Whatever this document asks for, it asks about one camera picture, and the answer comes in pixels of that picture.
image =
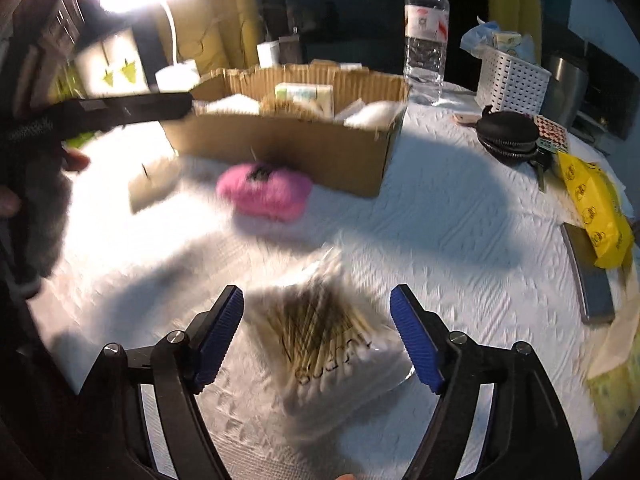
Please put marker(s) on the tissue pack with cartoon print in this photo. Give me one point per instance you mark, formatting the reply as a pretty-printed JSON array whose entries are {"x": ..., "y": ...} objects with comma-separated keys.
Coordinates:
[{"x": 319, "y": 96}]

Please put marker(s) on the pink fuzzy plush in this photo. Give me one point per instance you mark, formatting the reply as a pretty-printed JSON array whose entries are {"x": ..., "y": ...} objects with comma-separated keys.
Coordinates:
[{"x": 264, "y": 191}]

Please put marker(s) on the white embossed tablecloth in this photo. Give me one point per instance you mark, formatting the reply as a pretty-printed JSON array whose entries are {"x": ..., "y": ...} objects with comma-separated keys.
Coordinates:
[{"x": 478, "y": 242}]

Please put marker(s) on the dark slim phone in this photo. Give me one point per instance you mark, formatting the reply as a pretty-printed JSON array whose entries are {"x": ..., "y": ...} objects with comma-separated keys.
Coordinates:
[{"x": 594, "y": 291}]

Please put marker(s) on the white cloth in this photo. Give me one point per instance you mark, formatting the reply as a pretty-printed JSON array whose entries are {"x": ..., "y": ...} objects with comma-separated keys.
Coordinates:
[{"x": 237, "y": 104}]

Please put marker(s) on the clear water bottle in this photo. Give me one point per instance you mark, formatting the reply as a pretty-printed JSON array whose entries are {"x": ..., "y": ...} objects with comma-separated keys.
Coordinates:
[{"x": 426, "y": 39}]

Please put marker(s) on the clear bag of sticks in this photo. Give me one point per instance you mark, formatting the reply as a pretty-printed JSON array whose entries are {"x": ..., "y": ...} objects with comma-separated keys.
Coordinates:
[{"x": 327, "y": 345}]

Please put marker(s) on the white plastic basket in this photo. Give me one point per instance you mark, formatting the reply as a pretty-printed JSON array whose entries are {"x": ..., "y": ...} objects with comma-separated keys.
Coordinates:
[{"x": 509, "y": 83}]

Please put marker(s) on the operator hand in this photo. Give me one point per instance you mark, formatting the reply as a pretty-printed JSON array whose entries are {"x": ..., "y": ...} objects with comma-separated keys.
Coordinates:
[{"x": 13, "y": 195}]

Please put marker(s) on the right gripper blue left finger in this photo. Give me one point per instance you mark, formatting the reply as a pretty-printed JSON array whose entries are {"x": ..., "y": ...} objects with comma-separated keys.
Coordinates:
[{"x": 215, "y": 334}]

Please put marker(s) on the yellow plastic package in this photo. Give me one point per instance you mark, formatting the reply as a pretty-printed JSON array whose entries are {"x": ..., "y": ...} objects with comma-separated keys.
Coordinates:
[{"x": 597, "y": 202}]

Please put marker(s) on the black round zip case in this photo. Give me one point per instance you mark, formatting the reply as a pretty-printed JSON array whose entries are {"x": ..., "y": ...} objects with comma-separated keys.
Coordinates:
[{"x": 510, "y": 137}]

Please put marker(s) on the yellow curtain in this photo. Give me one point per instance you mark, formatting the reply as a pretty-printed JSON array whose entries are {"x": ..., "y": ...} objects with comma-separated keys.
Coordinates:
[{"x": 217, "y": 33}]

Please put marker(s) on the steel cup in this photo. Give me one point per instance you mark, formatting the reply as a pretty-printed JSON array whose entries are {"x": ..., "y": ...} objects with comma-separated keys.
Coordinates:
[{"x": 566, "y": 88}]

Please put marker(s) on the brown cardboard box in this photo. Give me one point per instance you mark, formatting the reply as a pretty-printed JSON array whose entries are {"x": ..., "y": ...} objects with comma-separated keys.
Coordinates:
[{"x": 340, "y": 157}]

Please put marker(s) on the brown fuzzy cloth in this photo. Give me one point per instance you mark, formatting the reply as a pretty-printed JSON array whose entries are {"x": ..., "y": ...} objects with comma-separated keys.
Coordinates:
[{"x": 275, "y": 107}]

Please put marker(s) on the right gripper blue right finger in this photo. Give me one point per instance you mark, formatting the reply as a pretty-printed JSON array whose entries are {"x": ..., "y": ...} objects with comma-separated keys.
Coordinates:
[{"x": 423, "y": 334}]

